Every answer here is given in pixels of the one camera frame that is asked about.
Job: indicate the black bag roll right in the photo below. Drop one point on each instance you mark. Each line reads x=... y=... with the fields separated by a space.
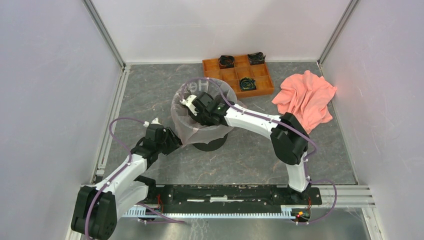
x=257 y=58

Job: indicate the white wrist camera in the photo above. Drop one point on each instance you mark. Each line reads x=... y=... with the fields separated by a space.
x=189 y=104
x=152 y=122

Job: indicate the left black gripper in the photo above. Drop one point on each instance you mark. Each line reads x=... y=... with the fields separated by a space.
x=174 y=141

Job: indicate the orange compartment tray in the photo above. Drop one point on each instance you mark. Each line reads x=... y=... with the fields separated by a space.
x=260 y=73

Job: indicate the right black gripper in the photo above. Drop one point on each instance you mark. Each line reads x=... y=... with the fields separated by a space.
x=197 y=119

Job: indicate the black bag roll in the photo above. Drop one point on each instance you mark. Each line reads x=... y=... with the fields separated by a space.
x=226 y=61
x=247 y=84
x=257 y=58

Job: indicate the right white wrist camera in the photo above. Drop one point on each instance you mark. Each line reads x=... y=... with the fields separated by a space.
x=189 y=104

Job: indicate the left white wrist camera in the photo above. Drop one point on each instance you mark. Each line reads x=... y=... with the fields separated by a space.
x=152 y=122

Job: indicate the black plastic trash bin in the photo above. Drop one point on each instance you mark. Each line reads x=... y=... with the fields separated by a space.
x=212 y=145

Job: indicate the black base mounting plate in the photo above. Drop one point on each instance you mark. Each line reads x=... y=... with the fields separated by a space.
x=229 y=199

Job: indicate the salmon pink cloth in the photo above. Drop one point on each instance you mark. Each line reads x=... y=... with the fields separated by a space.
x=306 y=96

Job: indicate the black bag roll left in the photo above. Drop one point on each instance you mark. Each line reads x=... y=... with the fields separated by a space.
x=226 y=61

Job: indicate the black bag roll front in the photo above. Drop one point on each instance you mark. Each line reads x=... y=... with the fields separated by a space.
x=247 y=84

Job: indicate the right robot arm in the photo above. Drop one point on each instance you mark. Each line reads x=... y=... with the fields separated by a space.
x=289 y=140

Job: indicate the white slotted cable duct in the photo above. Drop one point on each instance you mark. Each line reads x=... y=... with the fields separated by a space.
x=142 y=212

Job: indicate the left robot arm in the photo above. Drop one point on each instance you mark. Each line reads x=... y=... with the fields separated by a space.
x=99 y=207

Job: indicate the pink translucent trash bag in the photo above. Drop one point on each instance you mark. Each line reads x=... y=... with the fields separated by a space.
x=190 y=131

